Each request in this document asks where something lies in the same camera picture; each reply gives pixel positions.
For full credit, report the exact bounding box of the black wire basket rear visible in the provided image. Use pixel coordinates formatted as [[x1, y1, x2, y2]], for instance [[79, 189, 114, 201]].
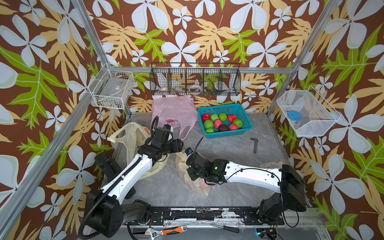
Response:
[[148, 62, 242, 96]]

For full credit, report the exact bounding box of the green cabbage toy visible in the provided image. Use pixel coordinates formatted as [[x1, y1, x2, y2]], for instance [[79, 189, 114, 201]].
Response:
[[203, 120, 214, 130]]

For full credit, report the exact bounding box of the orange adjustable wrench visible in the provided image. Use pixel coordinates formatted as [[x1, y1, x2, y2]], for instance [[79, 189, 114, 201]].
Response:
[[145, 226, 188, 240]]

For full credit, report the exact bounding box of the green bumpy fruit toy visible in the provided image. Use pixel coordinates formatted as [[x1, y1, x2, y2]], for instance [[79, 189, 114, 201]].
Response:
[[211, 114, 220, 122]]

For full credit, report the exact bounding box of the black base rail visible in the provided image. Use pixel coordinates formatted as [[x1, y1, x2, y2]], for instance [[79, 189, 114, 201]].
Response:
[[124, 206, 286, 226]]

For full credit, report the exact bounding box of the blue object in basket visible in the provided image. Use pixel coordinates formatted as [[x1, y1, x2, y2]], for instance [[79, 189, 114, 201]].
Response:
[[288, 111, 302, 122]]

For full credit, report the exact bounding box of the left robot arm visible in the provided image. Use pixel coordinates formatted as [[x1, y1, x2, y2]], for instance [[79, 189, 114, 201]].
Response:
[[78, 116, 184, 240]]

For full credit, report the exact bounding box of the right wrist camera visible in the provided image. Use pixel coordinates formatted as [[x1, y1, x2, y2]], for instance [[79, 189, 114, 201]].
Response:
[[185, 148, 194, 157]]

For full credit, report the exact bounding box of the green round fruit toy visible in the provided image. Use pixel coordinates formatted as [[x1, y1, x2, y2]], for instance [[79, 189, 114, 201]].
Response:
[[233, 119, 243, 129]]

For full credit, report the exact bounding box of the pale yellow bag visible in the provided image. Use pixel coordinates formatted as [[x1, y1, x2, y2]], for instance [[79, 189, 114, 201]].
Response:
[[176, 153, 211, 196]]

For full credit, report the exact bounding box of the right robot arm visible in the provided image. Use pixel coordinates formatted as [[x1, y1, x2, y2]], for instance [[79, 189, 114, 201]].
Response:
[[185, 148, 307, 224]]

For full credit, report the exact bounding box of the white wire basket right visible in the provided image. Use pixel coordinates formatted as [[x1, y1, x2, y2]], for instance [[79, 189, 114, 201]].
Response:
[[277, 87, 341, 138]]

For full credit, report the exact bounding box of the white work glove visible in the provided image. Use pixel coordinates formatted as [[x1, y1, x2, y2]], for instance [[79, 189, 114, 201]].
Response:
[[259, 161, 286, 170]]

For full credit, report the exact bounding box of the grey allen key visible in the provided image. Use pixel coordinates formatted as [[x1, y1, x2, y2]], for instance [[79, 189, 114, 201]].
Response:
[[250, 138, 259, 154]]

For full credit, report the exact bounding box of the pink plastic bag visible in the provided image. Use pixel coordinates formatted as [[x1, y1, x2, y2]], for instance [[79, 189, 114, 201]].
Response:
[[152, 96, 198, 141]]

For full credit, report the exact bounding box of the red apple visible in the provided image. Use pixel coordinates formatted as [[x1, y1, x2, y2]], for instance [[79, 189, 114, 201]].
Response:
[[202, 113, 211, 123]]

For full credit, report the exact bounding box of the white wire basket left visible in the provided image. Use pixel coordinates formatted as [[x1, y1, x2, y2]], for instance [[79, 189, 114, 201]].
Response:
[[89, 65, 135, 110]]

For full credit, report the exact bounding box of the green apple toy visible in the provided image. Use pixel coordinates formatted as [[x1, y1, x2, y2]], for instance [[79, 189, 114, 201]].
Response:
[[219, 113, 228, 122]]

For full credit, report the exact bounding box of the black handled screwdriver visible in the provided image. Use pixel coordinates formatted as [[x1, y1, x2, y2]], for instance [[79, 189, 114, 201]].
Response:
[[211, 224, 240, 234]]

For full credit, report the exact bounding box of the small red fruit toy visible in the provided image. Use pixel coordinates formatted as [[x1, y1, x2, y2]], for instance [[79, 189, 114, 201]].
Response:
[[229, 124, 239, 131]]

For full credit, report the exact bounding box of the teal plastic basket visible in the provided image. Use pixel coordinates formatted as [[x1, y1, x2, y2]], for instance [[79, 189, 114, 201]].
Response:
[[198, 104, 253, 139]]

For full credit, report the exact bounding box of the yellow plastic bag with fruit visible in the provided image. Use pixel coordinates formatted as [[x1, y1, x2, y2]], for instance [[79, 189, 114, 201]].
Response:
[[107, 122, 150, 169]]

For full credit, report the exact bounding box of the white wire basket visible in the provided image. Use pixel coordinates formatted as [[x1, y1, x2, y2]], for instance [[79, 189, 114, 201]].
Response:
[[277, 87, 341, 138], [89, 65, 135, 110]]

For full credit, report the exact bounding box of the pink red fruit toy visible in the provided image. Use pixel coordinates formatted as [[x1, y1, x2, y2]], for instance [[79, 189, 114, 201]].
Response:
[[214, 119, 223, 129]]

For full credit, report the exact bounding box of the dark purple fruit toy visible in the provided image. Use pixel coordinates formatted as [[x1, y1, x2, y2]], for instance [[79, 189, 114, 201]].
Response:
[[218, 124, 230, 132]]

